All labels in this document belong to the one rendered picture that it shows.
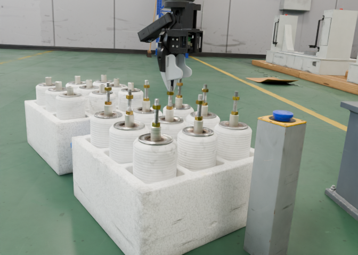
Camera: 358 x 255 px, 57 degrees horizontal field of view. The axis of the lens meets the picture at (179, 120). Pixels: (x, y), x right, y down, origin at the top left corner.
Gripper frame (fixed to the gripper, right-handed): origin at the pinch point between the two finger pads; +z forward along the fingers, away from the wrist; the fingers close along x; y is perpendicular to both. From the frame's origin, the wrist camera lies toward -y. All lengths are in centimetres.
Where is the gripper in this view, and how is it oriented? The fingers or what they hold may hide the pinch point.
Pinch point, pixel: (168, 85)
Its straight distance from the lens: 85.1
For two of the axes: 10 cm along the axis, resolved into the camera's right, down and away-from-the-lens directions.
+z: -0.4, 9.7, 2.6
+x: 5.6, -1.9, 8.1
